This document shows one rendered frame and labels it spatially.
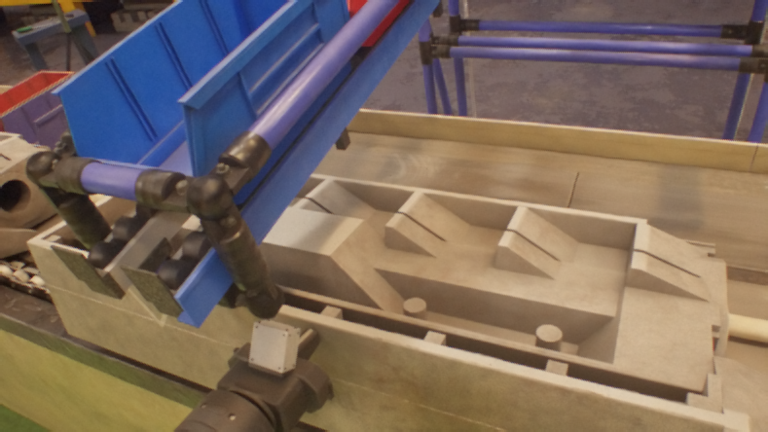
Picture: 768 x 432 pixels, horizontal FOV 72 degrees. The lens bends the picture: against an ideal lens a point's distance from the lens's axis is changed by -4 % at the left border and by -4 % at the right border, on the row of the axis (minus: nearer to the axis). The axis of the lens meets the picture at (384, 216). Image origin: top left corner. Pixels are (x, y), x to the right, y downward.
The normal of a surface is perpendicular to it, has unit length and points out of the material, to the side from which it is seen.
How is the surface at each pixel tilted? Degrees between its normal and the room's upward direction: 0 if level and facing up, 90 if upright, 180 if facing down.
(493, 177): 0
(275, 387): 10
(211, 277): 90
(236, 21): 88
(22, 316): 0
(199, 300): 90
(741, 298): 0
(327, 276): 80
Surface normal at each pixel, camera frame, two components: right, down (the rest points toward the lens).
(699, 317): -0.07, -0.87
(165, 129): 0.89, 0.12
